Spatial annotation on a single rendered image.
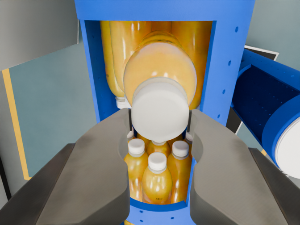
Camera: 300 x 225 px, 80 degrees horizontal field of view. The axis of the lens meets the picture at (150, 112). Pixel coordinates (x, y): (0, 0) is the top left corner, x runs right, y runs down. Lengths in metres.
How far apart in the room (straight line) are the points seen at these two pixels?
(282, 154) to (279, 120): 0.10
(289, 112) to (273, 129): 0.06
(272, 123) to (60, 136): 1.84
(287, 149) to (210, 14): 0.50
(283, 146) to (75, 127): 1.69
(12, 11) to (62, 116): 1.14
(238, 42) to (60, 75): 1.57
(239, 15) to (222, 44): 0.04
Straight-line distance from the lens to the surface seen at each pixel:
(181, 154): 0.43
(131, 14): 0.23
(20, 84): 1.97
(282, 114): 0.64
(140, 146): 0.43
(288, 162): 0.69
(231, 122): 1.65
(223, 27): 0.25
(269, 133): 0.66
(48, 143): 2.19
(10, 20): 0.97
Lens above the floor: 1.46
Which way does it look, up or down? 61 degrees down
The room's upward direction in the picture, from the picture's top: 174 degrees counter-clockwise
